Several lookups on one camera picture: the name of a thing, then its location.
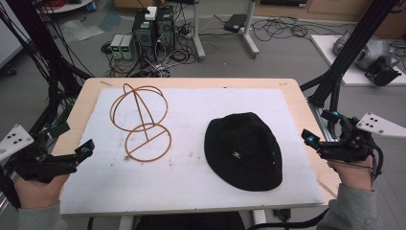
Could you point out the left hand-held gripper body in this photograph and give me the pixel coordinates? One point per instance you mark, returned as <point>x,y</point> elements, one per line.
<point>35,166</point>

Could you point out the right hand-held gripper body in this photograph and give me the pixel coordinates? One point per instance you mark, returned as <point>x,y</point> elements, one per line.
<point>348,148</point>

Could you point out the black bucket hat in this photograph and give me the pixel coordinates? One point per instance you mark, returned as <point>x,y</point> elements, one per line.
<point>242,153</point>

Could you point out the person's right hand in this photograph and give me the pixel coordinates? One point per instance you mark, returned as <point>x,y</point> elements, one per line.
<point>356,174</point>

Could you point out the person's left hand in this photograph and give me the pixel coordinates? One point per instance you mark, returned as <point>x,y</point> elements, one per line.
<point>38,193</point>

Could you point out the white floor platform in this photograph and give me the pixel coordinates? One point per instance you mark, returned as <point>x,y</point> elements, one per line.
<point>351,78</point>

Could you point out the black device on platform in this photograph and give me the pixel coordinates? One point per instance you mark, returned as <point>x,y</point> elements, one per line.
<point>381,72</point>

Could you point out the grey rounded device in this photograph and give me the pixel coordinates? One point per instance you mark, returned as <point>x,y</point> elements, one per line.
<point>370,52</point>

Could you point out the white table leg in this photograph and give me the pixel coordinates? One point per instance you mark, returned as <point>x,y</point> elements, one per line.
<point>259,216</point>
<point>126,223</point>

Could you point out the grey power supply unit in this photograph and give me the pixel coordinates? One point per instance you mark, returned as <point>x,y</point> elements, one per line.
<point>116,46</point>
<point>127,47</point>

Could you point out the clear plastic sheet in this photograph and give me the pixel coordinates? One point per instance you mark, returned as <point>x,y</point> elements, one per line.
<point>81,30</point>

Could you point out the white foam board mat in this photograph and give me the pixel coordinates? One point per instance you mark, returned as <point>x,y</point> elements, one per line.
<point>185,179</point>

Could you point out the white stand leg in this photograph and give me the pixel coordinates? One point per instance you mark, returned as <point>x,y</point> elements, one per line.
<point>250,35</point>
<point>198,35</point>

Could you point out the teal floor sheet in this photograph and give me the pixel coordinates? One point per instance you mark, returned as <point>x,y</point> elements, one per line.
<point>110,20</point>

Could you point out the white round table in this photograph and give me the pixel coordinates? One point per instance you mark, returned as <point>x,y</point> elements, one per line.
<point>67,5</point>

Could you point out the black computer tower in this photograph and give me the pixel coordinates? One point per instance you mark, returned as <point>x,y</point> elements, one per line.
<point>144,35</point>
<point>166,28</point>

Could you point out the flat black box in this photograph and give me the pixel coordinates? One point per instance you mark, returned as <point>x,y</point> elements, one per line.
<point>235,23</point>

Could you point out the white box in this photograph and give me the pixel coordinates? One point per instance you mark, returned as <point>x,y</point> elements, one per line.
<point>151,12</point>

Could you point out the aluminium rail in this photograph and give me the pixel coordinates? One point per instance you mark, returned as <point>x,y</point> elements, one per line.
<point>322,123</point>

